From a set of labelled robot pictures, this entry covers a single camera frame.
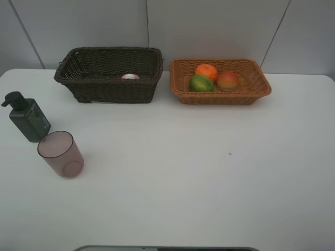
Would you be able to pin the orange tangerine fruit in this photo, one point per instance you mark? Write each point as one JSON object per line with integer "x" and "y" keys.
{"x": 207, "y": 70}

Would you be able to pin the red yellow peach fruit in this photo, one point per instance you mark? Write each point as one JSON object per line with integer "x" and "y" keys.
{"x": 227, "y": 81}

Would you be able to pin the dark brown wicker basket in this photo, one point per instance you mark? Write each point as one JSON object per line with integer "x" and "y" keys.
{"x": 93, "y": 74}

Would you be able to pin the pink spray bottle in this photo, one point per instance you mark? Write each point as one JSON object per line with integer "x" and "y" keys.
{"x": 130, "y": 76}

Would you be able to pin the green mango fruit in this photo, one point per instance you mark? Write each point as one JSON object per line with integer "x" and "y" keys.
{"x": 200, "y": 83}

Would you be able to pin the translucent pink plastic cup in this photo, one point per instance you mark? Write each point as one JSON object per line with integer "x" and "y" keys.
{"x": 61, "y": 153}

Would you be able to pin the light brown wicker basket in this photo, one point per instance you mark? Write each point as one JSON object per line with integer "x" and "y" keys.
{"x": 251, "y": 86}

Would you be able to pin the dark green pump bottle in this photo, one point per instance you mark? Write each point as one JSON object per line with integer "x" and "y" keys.
{"x": 27, "y": 116}

